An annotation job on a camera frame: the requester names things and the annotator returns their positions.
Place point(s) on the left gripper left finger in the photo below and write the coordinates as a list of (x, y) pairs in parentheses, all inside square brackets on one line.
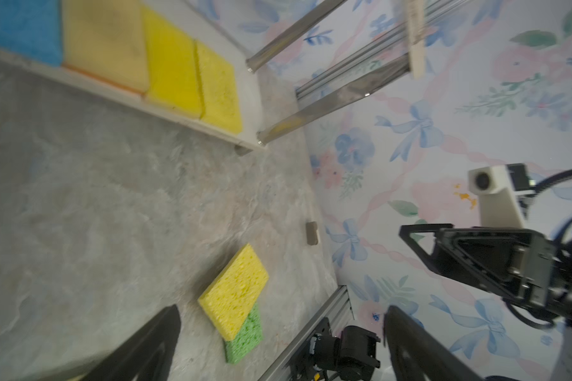
[(147, 355)]

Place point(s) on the blue sponge front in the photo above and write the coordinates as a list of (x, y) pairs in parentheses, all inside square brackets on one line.
[(33, 30)]

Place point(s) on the right aluminium frame post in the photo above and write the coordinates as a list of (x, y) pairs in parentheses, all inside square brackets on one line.
[(435, 12)]

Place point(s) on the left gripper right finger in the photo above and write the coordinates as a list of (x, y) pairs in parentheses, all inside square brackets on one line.
[(416, 355)]

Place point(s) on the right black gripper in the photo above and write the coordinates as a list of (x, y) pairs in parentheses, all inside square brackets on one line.
[(531, 273)]

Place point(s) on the bright yellow scouring sponge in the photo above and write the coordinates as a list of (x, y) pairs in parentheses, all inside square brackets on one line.
[(173, 76)]

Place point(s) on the green sponge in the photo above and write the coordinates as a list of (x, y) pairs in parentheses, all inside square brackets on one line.
[(247, 339)]

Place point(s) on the light yellow cellulose sponge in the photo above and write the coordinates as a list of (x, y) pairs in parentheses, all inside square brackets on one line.
[(231, 296)]

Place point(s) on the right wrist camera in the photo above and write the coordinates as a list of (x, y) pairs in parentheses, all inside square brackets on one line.
[(501, 191)]

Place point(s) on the aluminium front rail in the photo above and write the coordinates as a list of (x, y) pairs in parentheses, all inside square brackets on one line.
[(296, 362)]

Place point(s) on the white two-tier metal shelf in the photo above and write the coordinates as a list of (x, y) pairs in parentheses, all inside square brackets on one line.
[(195, 22)]

